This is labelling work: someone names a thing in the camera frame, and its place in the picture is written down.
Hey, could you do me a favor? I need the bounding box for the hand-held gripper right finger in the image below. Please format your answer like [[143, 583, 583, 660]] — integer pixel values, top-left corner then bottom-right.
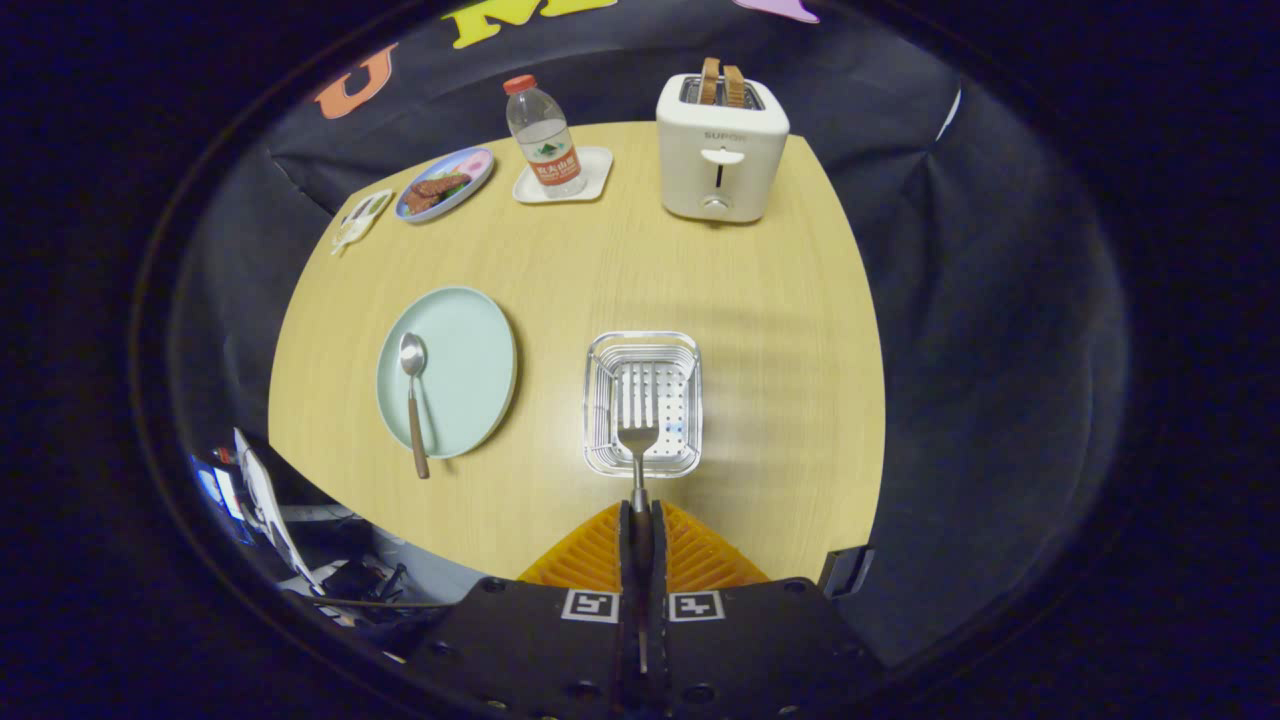
[[645, 500, 891, 720]]

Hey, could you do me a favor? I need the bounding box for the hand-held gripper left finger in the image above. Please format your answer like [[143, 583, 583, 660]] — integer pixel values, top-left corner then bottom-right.
[[405, 500, 646, 720]]

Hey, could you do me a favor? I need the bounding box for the metal fork with wooden handle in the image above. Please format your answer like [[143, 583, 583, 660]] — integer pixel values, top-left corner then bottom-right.
[[617, 392, 661, 516]]

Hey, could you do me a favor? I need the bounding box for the metal spoon with wooden handle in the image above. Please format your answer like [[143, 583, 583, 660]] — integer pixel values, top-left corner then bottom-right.
[[399, 332, 431, 480]]

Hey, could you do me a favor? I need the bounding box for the pale green plate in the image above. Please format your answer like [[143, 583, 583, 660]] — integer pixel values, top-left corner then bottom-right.
[[376, 286, 519, 460]]

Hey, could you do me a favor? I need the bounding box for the white board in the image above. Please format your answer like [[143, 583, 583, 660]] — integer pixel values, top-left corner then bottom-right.
[[233, 428, 326, 598]]

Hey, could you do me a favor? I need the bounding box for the blue lit screen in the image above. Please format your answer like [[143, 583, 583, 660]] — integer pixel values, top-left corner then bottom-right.
[[190, 455, 251, 546]]

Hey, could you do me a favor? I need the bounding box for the small white sauce dish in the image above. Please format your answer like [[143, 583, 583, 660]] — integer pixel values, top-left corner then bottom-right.
[[332, 189, 395, 256]]

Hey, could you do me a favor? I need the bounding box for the patterned plate with food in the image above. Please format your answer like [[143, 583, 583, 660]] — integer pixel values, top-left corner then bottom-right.
[[395, 146, 496, 223]]

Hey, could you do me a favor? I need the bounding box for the white square coaster tray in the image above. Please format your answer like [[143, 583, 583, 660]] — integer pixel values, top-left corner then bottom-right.
[[513, 146, 614, 205]]

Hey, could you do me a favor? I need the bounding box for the clear bottle with red cap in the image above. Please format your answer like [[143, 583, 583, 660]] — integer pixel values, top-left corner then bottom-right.
[[503, 74, 588, 199]]

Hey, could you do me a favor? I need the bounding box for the white toaster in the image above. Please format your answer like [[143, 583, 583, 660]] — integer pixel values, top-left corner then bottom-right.
[[656, 73, 791, 224]]

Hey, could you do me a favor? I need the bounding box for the black backdrop cloth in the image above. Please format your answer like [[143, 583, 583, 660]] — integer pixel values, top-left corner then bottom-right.
[[165, 0, 1131, 666]]

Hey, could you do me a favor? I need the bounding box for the metal wire basket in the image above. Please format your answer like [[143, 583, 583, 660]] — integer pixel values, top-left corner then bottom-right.
[[583, 331, 704, 478]]

